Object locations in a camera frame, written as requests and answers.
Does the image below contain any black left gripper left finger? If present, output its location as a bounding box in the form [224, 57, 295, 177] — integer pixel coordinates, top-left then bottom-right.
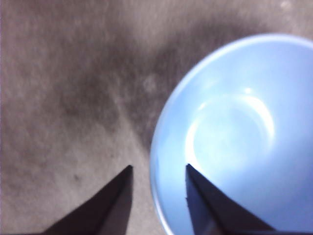
[40, 165, 134, 235]

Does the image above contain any blue ribbed bowl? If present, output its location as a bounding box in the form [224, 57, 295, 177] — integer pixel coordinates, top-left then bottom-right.
[149, 33, 313, 235]

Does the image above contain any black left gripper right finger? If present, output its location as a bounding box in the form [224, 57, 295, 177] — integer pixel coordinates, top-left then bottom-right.
[185, 163, 282, 235]

